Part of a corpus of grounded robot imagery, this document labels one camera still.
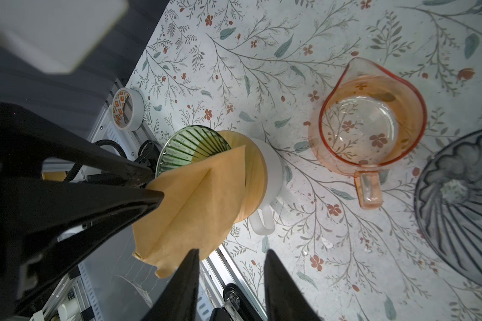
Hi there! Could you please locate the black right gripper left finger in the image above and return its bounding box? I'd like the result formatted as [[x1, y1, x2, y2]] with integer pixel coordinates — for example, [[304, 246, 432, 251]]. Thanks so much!
[[142, 249, 199, 321]]

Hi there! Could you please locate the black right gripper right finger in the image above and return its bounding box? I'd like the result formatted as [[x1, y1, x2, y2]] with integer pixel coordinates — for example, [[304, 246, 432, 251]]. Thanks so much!
[[264, 250, 320, 321]]

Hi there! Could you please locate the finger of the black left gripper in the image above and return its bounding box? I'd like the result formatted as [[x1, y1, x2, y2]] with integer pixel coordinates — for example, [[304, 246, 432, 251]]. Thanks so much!
[[0, 178, 164, 317], [0, 102, 153, 187]]

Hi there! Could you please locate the frosted glass carafe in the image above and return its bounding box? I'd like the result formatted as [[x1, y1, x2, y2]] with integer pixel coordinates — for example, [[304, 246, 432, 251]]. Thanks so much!
[[248, 139, 284, 235]]

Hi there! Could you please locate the green glass dripper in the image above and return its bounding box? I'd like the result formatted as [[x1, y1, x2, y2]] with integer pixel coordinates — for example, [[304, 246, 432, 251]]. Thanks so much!
[[155, 125, 231, 177]]

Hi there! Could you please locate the orange glass pitcher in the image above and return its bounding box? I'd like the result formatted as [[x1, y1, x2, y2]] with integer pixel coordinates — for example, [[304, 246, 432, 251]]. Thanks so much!
[[309, 58, 428, 209]]

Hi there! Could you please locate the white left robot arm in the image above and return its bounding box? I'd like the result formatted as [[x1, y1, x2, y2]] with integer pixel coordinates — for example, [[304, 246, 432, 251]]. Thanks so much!
[[0, 1, 167, 320]]

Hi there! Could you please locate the grey glass dripper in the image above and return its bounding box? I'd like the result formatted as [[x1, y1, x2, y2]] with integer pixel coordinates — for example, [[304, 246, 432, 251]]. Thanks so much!
[[414, 129, 482, 286]]

